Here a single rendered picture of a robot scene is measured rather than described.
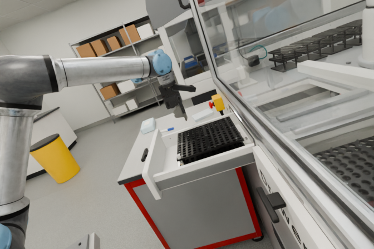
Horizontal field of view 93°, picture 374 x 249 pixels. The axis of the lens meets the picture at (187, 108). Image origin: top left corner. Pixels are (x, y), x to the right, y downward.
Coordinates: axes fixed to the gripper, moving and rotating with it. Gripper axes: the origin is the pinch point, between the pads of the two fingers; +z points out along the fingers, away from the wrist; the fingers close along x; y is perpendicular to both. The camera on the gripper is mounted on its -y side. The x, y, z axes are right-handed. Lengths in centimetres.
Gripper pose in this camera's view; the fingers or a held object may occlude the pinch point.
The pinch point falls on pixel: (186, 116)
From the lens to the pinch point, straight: 91.4
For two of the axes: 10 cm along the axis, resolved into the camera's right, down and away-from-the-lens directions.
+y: -9.2, 3.8, -0.5
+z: 3.4, 8.7, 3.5
